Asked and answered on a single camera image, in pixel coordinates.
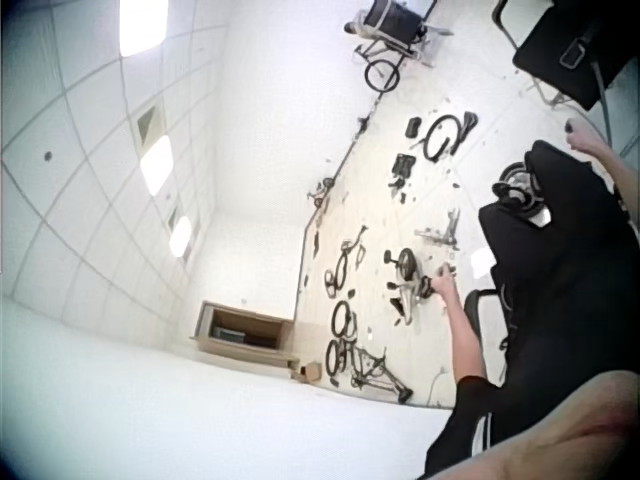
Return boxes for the person's left hand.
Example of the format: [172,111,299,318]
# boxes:
[430,264,460,306]

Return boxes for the person's right hand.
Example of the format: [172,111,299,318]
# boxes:
[565,123,614,159]

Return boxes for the black bicycle crankset with chainring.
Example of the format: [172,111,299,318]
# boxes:
[383,247,441,302]

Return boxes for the white paper sheet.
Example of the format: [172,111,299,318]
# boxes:
[469,247,497,281]

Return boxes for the person's legs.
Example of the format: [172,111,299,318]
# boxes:
[477,139,632,321]

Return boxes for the black bicycle wheel hub assembly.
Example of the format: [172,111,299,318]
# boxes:
[491,161,552,227]

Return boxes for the black folding chair with bag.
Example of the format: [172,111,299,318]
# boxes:
[492,0,640,112]

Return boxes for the black bicycle pedal set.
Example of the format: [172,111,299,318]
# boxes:
[389,153,417,190]

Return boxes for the black bicycle tyre loop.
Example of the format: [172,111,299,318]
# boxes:
[410,111,479,162]

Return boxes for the small cardboard box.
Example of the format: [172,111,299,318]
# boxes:
[291,361,322,385]

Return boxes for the wheelchair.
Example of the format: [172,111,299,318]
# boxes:
[343,0,455,92]

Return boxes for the small ceiling light panel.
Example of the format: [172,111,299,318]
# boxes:
[168,215,193,259]

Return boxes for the medium ceiling light panel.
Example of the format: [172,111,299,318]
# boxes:
[139,134,175,197]

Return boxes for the large ceiling light panel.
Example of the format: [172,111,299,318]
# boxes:
[118,0,170,58]

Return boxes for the silver metal bracket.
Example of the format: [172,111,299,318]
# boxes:
[413,206,462,247]

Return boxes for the white bicycle frame piece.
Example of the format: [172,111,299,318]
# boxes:
[390,291,429,327]

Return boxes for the black bicycle wheel with handlebar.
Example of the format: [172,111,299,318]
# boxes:
[323,225,370,300]

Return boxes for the bicycle frame with wheel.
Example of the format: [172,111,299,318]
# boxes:
[324,338,415,405]

